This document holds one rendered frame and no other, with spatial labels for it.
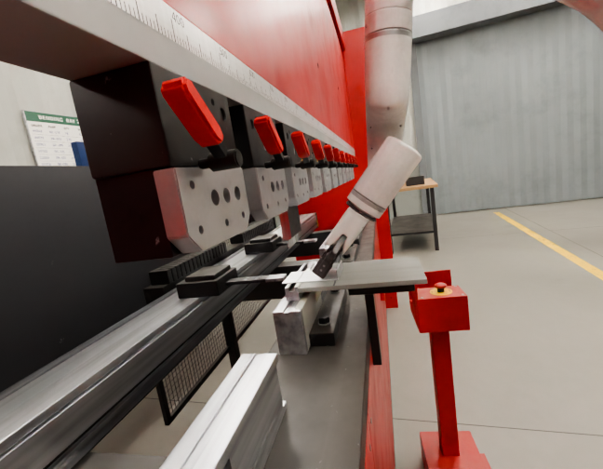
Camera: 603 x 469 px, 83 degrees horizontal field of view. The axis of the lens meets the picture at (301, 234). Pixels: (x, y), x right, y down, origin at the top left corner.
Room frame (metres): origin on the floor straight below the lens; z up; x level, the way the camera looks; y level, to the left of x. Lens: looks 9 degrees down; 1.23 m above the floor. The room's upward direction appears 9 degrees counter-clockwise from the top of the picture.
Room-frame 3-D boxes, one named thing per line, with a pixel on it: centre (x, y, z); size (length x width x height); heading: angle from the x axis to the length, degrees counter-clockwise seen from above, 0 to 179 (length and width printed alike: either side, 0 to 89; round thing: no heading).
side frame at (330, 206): (3.04, -0.36, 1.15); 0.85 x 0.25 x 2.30; 76
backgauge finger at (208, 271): (0.83, 0.18, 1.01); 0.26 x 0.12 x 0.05; 76
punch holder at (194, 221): (0.38, 0.12, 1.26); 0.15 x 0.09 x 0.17; 166
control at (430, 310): (1.15, -0.44, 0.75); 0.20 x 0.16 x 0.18; 170
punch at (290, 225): (0.79, 0.02, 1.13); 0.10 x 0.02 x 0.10; 166
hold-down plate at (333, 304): (0.82, -0.05, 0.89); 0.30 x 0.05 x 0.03; 166
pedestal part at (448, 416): (1.15, -0.44, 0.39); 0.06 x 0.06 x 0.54; 80
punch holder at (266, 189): (0.57, 0.07, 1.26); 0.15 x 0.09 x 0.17; 166
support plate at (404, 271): (0.76, -0.12, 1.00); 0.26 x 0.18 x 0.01; 76
